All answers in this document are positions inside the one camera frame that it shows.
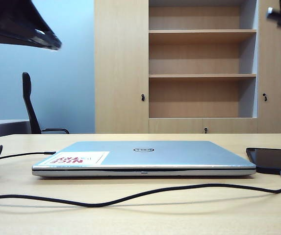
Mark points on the light wooden shelf cabinet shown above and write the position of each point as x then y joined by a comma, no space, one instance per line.
120,73

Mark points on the white red laptop sticker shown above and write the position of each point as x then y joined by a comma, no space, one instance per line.
91,157

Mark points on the black office chair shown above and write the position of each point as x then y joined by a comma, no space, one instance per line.
28,98

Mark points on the grey background desk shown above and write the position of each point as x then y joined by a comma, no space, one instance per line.
5,128

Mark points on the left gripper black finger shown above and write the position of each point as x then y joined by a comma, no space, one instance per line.
12,14
7,35

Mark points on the black cabinet door key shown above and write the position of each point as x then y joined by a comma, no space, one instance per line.
265,97
206,130
143,97

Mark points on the black smartphone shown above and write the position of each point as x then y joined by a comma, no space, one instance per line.
272,159

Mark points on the silver Dell laptop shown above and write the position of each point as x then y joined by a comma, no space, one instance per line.
167,156

